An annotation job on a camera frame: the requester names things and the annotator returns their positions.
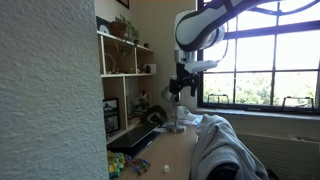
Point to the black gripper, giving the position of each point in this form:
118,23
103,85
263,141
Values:
181,80

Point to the white baseball cap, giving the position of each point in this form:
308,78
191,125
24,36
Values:
186,115

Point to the white papers on desk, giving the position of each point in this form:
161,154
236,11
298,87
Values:
186,122

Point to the black round case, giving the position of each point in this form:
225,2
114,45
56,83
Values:
154,116

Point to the dark small figurine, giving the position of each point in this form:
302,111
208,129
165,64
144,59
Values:
148,69

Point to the grey hoodie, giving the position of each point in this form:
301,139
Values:
220,143

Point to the small dark jar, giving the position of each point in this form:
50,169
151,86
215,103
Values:
146,45

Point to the black laptop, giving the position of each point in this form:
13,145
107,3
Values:
133,138

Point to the light wooden shelf hutch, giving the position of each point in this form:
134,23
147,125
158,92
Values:
113,83

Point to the white window sill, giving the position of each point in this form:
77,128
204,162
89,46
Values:
260,114

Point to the small white bottle cap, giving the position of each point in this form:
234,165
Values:
166,168

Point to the green potted plant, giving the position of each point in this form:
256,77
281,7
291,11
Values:
123,28

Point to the colourful toy pile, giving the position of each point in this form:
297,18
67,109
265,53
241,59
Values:
115,164

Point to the large dark framed picture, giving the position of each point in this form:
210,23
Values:
102,26

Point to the white radiator cover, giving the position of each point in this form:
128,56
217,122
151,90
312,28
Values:
280,153

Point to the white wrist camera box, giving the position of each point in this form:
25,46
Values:
200,65

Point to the black window guard bracket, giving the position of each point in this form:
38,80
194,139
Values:
218,95
298,98

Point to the black double photo frame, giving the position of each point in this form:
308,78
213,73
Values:
111,115

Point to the dark hanging wall picture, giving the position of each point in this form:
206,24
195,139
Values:
123,2

